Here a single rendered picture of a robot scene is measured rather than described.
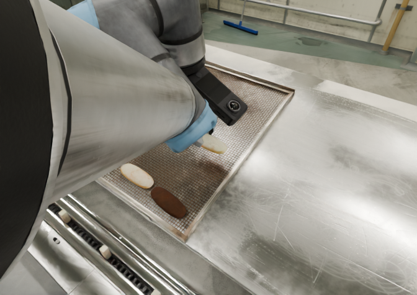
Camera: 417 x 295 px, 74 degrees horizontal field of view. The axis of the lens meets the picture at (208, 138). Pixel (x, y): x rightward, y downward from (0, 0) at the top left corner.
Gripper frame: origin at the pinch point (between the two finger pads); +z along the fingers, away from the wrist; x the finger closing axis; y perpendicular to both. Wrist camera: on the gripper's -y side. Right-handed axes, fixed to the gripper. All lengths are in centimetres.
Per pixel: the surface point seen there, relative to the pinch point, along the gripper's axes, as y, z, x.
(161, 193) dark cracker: 2.4, 5.5, 14.3
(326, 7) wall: 72, 122, -325
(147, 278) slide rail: -5.7, 8.8, 28.2
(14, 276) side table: 17.0, 9.1, 43.5
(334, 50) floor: 42, 151, -286
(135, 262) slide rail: -1.6, 8.9, 27.5
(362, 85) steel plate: -19, 30, -74
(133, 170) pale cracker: 12.1, 5.4, 13.5
